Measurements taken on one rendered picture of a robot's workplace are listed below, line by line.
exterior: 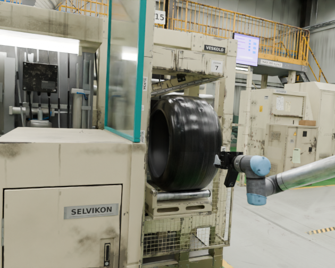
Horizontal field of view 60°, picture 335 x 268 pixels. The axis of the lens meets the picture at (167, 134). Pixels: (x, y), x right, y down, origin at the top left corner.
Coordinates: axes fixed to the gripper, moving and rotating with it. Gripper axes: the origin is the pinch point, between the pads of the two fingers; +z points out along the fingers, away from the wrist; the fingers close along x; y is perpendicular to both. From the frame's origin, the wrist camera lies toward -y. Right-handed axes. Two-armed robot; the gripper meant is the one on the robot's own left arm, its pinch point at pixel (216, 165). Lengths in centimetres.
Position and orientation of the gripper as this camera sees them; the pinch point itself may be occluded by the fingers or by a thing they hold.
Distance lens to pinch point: 145.4
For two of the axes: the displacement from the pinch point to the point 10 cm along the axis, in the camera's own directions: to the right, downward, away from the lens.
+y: 0.1, -10.0, 0.4
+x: -9.3, -0.2, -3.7
